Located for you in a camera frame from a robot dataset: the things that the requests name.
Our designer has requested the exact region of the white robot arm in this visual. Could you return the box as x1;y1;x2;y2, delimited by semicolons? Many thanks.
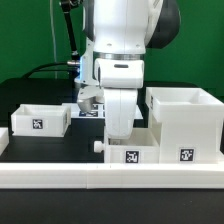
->
60;0;181;139

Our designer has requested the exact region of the white front drawer box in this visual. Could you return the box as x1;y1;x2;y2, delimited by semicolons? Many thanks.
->
94;128;159;164

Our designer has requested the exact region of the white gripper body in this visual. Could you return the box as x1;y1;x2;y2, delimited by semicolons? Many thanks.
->
77;58;144;139

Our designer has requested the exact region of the white drawer cabinet frame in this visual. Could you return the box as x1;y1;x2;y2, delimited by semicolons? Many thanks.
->
145;87;224;164

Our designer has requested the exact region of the black cable bundle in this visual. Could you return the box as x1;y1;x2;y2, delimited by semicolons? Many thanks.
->
21;61;81;80

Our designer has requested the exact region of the white fiducial marker sheet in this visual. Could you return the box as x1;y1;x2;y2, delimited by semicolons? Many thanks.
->
62;103;143;120

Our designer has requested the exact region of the white U-shaped border fence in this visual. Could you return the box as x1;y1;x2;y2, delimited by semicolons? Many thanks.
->
0;127;224;190

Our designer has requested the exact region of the white thin cable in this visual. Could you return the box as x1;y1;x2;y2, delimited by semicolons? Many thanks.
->
49;0;58;80

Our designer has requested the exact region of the white rear drawer box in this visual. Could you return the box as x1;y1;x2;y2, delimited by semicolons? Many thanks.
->
11;104;71;137

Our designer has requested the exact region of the white drawer box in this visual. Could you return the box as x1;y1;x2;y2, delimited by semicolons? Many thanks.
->
11;104;71;137
94;128;159;164

